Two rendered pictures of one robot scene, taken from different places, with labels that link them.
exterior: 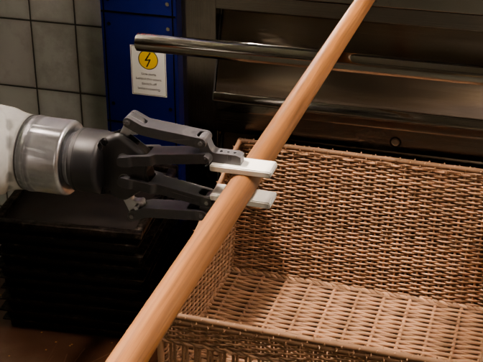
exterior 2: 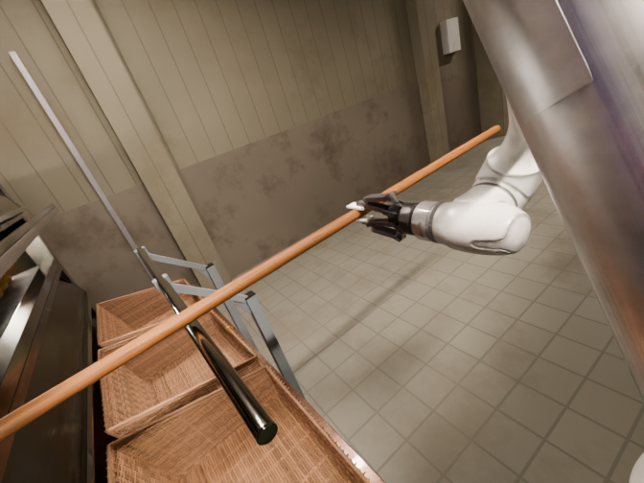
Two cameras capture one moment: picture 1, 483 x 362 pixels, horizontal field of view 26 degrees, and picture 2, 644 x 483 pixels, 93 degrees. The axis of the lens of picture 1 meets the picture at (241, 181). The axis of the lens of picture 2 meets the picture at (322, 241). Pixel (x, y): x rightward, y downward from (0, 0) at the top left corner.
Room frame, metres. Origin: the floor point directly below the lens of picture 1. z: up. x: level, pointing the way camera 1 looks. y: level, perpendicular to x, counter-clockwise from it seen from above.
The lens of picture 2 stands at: (1.72, 0.46, 1.51)
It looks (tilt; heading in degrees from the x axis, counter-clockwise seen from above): 24 degrees down; 223
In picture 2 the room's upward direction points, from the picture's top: 19 degrees counter-clockwise
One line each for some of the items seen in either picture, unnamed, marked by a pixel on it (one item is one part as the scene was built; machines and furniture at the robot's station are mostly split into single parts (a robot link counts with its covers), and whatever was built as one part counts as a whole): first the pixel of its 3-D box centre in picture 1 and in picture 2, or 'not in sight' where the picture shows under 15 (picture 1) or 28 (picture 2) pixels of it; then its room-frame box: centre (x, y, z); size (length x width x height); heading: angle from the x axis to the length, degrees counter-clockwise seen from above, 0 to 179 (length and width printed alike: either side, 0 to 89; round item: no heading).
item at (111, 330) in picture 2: not in sight; (156, 315); (1.29, -1.33, 0.72); 0.56 x 0.49 x 0.28; 74
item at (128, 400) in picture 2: not in sight; (181, 365); (1.45, -0.77, 0.72); 0.56 x 0.49 x 0.28; 75
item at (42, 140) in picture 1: (55, 155); (431, 221); (1.11, 0.22, 1.20); 0.09 x 0.06 x 0.09; 164
